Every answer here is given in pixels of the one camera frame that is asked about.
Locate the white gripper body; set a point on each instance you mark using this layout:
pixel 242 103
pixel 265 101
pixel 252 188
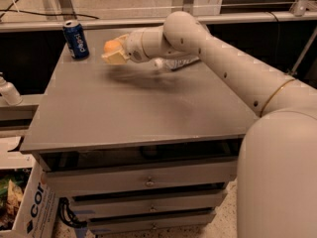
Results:
pixel 134 47

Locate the orange fruit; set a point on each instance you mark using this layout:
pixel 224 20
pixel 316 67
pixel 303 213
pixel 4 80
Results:
pixel 112 46

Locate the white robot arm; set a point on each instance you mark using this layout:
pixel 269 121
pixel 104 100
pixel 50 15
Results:
pixel 277 165

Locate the blue pepsi can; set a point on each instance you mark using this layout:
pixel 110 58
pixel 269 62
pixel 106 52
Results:
pixel 75 39

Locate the clear plastic water bottle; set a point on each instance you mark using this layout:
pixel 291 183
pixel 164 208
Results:
pixel 174 64

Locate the grey drawer cabinet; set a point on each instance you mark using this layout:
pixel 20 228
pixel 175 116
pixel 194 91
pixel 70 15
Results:
pixel 131 148

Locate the white bottle at left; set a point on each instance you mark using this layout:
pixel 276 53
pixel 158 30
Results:
pixel 9 92

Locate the white cardboard box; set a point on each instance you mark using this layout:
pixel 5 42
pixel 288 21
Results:
pixel 28 205

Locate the metal frame rail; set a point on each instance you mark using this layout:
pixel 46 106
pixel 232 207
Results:
pixel 30 15

